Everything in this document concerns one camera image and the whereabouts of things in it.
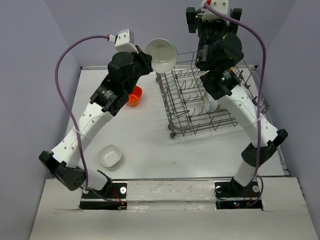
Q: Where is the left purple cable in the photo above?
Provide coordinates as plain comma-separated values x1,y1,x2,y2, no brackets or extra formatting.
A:
54,34,118,191

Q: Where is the white square bowl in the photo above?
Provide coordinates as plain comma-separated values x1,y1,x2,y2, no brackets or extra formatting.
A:
97,144,122,168

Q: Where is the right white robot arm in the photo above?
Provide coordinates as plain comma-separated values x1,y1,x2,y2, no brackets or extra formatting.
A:
186,0,288,196

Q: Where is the white round bowl far-left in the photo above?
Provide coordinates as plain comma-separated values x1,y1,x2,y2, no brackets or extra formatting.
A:
203,93,220,113

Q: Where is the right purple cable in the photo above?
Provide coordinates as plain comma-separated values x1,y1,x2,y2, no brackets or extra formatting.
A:
203,1,267,208

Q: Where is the metal front rail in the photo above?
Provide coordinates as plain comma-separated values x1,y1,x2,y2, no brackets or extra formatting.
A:
112,176,232,181

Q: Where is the grey wire dish rack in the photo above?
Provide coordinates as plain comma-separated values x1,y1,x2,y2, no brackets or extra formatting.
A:
154,51,271,139

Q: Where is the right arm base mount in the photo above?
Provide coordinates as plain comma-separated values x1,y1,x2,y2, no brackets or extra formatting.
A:
213,178,263,210

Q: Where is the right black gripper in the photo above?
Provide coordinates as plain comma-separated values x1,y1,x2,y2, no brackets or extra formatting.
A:
187,6,244,69

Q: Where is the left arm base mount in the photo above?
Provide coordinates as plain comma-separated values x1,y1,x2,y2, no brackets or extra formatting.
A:
79,181,128,211

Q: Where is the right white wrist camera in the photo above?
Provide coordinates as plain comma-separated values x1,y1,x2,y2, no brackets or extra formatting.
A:
201,0,229,22

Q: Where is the orange square bowl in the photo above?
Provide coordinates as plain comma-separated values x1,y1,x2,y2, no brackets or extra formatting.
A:
126,86,143,108

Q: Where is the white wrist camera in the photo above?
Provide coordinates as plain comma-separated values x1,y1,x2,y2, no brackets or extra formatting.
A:
114,29,138,53
201,0,229,22

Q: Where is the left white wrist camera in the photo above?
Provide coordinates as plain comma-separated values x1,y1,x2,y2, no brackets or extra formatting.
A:
114,29,138,53

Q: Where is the purple cable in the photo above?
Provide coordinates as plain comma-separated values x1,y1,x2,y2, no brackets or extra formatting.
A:
203,1,267,208
54,34,118,191

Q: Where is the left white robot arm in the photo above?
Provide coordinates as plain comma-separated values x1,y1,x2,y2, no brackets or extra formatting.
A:
39,46,153,199

